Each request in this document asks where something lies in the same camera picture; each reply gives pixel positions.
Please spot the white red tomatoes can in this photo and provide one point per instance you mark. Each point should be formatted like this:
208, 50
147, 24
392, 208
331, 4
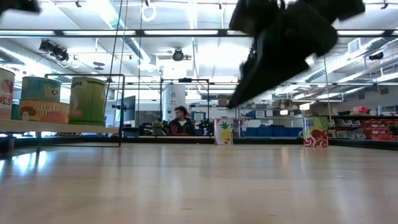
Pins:
6, 93

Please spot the black round ceiling fixture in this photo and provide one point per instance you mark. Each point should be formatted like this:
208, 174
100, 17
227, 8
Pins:
178, 55

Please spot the blue storage bin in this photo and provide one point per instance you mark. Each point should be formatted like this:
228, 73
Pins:
277, 131
294, 131
255, 131

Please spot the stack of red bins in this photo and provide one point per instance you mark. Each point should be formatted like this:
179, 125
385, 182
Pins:
377, 129

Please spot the blue label tin can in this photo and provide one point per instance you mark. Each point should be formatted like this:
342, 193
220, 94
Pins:
40, 88

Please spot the pink container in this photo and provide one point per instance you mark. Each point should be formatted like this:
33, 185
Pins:
360, 110

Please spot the pineapple print tin can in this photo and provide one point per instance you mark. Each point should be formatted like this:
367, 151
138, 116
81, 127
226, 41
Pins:
223, 133

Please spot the dark shelving unit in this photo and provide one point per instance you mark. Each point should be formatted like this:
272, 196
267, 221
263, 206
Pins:
367, 117

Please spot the white column with sign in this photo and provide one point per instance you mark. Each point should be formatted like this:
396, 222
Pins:
173, 96

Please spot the black monitor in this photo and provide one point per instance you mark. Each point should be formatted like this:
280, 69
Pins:
129, 108

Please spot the green label oranges can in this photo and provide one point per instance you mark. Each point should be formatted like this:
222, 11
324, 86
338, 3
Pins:
88, 102

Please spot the small potted plant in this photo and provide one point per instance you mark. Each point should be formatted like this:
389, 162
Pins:
157, 127

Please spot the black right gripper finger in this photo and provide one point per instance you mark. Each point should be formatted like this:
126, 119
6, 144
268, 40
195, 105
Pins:
255, 15
264, 76

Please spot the black aluminium table frame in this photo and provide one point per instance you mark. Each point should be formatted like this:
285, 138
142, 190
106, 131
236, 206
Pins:
270, 141

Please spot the blue white box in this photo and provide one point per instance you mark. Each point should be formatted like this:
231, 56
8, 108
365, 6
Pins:
256, 114

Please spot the red swirl print can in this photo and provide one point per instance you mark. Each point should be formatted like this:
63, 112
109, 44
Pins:
315, 133

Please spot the cardboard box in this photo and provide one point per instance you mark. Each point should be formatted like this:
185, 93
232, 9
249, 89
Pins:
223, 101

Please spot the black ceiling camera cluster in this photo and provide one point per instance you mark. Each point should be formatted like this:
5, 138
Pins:
56, 52

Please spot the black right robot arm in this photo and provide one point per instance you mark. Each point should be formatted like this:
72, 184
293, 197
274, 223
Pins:
342, 7

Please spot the dark teal container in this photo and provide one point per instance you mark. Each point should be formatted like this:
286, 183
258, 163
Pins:
15, 112

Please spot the person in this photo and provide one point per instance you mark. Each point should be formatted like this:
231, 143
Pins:
182, 125

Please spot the squat mushroom can orange label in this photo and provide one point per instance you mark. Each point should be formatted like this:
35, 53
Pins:
43, 112

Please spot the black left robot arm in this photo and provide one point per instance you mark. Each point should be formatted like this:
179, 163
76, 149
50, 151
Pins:
18, 4

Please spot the thin black rig frame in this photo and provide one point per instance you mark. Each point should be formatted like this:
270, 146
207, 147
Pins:
185, 80

